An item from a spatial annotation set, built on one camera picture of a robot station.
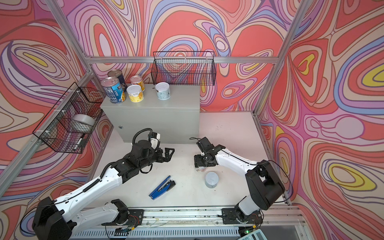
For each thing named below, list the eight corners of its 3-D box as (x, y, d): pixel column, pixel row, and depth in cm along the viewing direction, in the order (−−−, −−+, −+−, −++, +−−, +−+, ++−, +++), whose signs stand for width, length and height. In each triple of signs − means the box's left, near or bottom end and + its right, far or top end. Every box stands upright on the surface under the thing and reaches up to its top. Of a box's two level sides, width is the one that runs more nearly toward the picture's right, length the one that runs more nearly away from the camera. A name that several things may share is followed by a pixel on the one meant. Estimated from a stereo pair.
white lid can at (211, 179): (205, 188, 84) (206, 185, 80) (204, 175, 89) (205, 171, 85) (218, 188, 84) (219, 185, 80) (217, 175, 89) (218, 171, 85)
